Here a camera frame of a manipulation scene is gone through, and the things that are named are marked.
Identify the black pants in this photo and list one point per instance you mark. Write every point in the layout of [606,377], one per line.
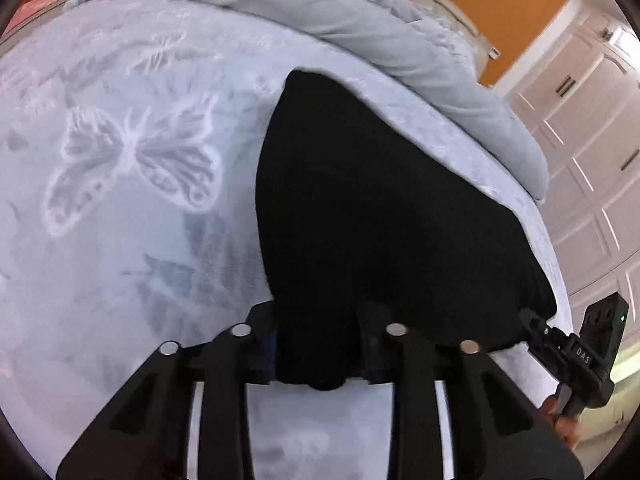
[375,210]

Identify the butterfly printed bed blanket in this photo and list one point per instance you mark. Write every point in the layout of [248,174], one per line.
[125,260]

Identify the person's right hand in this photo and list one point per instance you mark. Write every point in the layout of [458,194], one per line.
[567,430]

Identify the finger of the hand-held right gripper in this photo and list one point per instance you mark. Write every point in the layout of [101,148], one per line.
[542,340]

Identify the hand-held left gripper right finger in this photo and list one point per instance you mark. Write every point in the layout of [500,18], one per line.
[366,352]

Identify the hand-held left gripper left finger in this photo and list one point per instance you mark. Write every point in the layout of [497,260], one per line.
[271,355]

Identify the white panelled wardrobe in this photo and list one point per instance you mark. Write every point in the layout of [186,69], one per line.
[575,135]

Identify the grey duvet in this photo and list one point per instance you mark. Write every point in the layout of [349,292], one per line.
[350,15]

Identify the pink cloth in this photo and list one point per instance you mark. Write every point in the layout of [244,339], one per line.
[40,7]

